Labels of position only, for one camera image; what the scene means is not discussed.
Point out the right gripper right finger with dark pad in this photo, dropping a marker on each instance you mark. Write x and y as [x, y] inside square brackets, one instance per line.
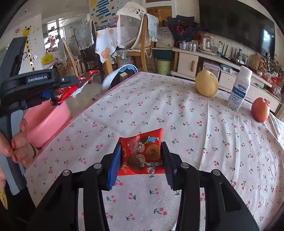
[169, 165]

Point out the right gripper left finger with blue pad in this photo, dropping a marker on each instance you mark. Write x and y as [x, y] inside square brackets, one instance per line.
[114, 166]

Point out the red cartoon snack packet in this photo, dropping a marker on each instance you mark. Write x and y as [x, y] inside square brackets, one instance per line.
[141, 154]

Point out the red snack wrapper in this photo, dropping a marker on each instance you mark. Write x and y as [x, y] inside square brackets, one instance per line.
[62, 94]

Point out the pink plastic trash bin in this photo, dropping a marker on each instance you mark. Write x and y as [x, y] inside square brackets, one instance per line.
[44, 121]

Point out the person's left hand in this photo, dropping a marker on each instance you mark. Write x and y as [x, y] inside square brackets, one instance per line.
[20, 149]

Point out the cherry print tablecloth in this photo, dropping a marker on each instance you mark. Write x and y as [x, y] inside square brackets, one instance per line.
[203, 131]

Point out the yellow pear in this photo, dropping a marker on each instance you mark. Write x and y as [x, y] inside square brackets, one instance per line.
[206, 83]

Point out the blue white stool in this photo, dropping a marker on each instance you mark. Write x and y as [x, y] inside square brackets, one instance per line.
[117, 77]

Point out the dining table with orange cloth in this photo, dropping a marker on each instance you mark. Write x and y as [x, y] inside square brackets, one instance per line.
[106, 44]

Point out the green waste basket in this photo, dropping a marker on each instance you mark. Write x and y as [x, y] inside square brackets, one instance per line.
[164, 67]

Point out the white TV cabinet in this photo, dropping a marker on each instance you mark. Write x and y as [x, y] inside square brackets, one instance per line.
[187, 64]

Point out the red apple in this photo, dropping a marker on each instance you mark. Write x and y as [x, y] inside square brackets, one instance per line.
[260, 109]

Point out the pink storage box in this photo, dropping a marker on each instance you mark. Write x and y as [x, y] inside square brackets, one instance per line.
[212, 67]

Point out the white capped milk bottle carton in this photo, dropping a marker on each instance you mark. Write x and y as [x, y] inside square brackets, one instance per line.
[240, 88]

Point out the white electric kettle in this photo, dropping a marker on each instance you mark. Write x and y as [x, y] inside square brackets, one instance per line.
[206, 46]

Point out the wooden chair with cloth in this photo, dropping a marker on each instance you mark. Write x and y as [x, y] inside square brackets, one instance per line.
[137, 33]

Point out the dark wrapped flower bouquet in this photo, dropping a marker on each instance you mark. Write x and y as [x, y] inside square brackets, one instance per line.
[184, 28]

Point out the black flat screen television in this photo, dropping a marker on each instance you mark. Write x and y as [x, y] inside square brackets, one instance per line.
[239, 22]

